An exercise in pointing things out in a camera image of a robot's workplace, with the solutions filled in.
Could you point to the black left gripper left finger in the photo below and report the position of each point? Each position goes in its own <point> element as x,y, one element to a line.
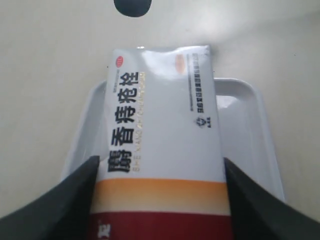
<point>60,214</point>

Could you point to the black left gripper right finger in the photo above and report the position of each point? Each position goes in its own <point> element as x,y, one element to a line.
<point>258,215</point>

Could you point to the white red medicine box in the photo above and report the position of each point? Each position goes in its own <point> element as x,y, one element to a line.
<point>162,176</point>

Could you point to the white plastic tray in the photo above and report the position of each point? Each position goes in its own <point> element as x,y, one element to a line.
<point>245,135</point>

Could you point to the black handheld barcode scanner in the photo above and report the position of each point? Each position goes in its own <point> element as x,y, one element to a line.
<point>133,8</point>

